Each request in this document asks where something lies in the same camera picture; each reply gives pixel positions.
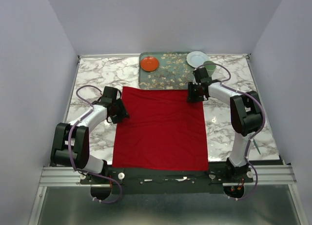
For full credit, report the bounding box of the red cloth napkin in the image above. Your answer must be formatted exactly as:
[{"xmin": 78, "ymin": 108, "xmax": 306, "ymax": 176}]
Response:
[{"xmin": 112, "ymin": 87, "xmax": 209, "ymax": 171}]

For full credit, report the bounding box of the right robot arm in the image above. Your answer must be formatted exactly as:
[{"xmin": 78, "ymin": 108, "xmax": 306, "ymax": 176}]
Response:
[{"xmin": 187, "ymin": 67, "xmax": 265, "ymax": 182}]

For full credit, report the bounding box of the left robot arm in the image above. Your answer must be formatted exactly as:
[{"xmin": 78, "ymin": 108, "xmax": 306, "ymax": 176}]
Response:
[{"xmin": 50, "ymin": 85, "xmax": 129, "ymax": 184}]

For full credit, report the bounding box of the green cup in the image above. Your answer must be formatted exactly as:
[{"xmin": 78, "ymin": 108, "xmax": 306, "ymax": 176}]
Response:
[{"xmin": 204, "ymin": 61, "xmax": 216, "ymax": 78}]

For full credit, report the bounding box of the light blue plate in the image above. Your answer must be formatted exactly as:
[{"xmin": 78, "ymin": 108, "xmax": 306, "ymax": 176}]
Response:
[{"xmin": 186, "ymin": 51, "xmax": 210, "ymax": 68}]

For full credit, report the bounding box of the floral teal serving tray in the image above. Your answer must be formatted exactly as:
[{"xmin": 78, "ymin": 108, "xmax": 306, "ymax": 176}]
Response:
[{"xmin": 138, "ymin": 52, "xmax": 194, "ymax": 90}]

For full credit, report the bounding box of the orange saucer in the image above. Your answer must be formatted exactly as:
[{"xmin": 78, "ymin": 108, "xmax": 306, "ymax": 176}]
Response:
[{"xmin": 140, "ymin": 56, "xmax": 159, "ymax": 72}]

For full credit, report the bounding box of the teal spoon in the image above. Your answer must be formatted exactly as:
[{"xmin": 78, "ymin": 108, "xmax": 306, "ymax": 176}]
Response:
[{"xmin": 253, "ymin": 139, "xmax": 261, "ymax": 155}]

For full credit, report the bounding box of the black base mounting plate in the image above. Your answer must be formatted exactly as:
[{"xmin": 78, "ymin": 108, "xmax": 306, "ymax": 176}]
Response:
[{"xmin": 80, "ymin": 166, "xmax": 254, "ymax": 195}]

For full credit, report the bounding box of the aluminium frame rail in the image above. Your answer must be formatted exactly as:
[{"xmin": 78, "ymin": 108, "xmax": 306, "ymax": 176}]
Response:
[{"xmin": 39, "ymin": 165, "xmax": 296, "ymax": 187}]

